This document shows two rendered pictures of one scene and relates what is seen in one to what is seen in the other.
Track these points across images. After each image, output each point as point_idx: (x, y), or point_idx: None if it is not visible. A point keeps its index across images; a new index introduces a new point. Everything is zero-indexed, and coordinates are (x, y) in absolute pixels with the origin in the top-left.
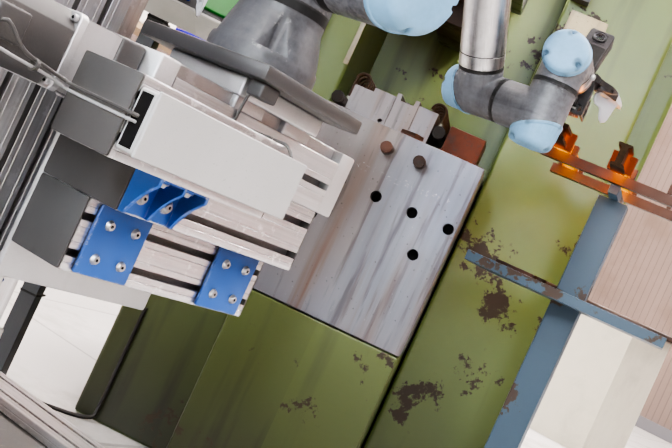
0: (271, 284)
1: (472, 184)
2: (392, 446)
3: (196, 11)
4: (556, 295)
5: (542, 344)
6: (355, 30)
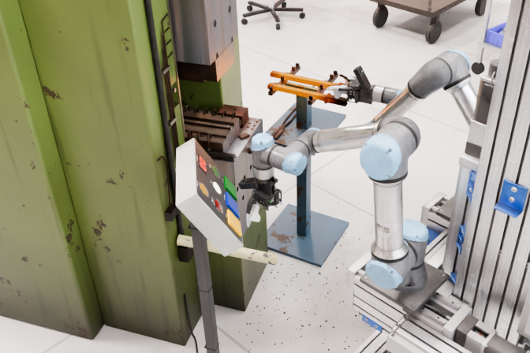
0: (244, 229)
1: (262, 127)
2: None
3: (276, 206)
4: None
5: None
6: (181, 121)
